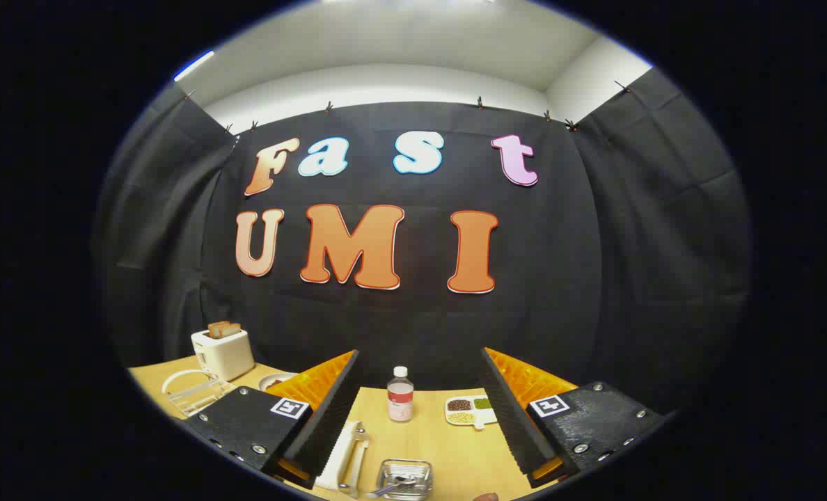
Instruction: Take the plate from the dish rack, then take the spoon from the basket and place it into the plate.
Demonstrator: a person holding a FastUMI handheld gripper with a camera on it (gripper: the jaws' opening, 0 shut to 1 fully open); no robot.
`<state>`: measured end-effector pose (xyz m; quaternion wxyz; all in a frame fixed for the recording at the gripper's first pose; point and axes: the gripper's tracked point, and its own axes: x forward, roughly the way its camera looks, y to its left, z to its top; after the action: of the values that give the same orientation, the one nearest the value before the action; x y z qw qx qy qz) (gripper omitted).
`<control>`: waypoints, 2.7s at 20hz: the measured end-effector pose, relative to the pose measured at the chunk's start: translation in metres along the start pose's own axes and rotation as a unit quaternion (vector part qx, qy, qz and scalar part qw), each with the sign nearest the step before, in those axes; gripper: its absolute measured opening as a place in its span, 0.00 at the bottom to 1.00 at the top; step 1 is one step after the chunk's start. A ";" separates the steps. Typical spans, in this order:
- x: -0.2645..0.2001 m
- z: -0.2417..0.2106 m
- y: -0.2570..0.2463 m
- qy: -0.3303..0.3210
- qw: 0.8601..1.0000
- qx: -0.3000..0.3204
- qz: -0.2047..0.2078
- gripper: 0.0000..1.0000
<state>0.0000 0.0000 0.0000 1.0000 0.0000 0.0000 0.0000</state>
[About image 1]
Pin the white toaster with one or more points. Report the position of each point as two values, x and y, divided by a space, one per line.
224 355

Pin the ceiling light strip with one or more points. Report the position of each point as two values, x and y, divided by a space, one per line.
193 65

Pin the small beige plate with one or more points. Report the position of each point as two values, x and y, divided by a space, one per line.
274 381

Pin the white divided dish with beans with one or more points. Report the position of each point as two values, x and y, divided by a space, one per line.
470 410

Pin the clear plastic bottle red label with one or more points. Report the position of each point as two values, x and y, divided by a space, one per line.
400 400

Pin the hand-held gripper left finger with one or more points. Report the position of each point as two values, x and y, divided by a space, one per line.
330 417

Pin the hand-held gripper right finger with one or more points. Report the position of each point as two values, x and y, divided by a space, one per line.
507 410

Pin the black backdrop cloth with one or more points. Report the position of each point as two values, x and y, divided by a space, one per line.
560 278

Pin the brown toast slice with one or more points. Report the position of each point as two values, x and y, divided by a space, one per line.
216 329
232 329

